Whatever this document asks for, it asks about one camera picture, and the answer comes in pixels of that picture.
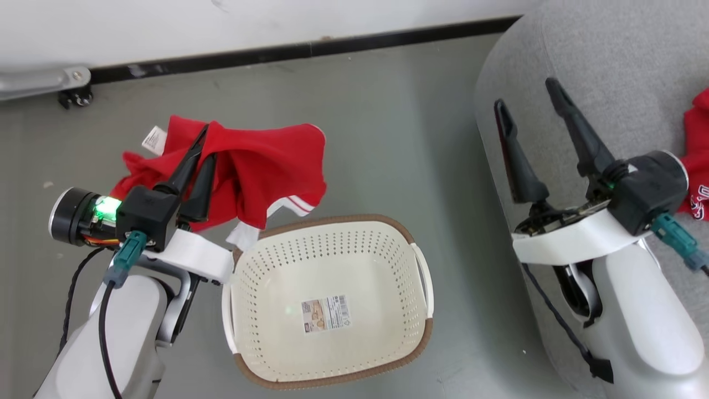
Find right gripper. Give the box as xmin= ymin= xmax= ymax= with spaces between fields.
xmin=494 ymin=77 xmax=652 ymax=265

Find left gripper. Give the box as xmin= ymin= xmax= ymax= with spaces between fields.
xmin=49 ymin=124 xmax=234 ymax=284

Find red shorts with white stripes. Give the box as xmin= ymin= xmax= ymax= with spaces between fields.
xmin=111 ymin=115 xmax=327 ymax=253

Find red Bulls 23 jersey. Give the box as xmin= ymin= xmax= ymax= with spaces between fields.
xmin=677 ymin=89 xmax=709 ymax=222

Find white perforated laundry basket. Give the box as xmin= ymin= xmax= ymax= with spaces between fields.
xmin=222 ymin=214 xmax=435 ymax=390

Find grey fabric sofa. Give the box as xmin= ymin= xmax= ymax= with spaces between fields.
xmin=475 ymin=0 xmax=709 ymax=399

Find small black caster wheel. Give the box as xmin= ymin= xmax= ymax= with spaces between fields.
xmin=58 ymin=87 xmax=93 ymax=110

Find paper label sticker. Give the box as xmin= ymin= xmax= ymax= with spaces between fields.
xmin=301 ymin=294 xmax=353 ymax=334

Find grey metal furniture leg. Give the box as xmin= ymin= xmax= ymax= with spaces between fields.
xmin=0 ymin=66 xmax=92 ymax=102

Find black cable with teal connector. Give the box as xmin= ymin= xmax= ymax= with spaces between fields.
xmin=99 ymin=232 xmax=148 ymax=399
xmin=650 ymin=213 xmax=709 ymax=276

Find black wall baseboard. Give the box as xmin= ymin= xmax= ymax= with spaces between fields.
xmin=89 ymin=15 xmax=522 ymax=85

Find black braided cable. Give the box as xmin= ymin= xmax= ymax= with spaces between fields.
xmin=521 ymin=263 xmax=615 ymax=384
xmin=58 ymin=248 xmax=107 ymax=356

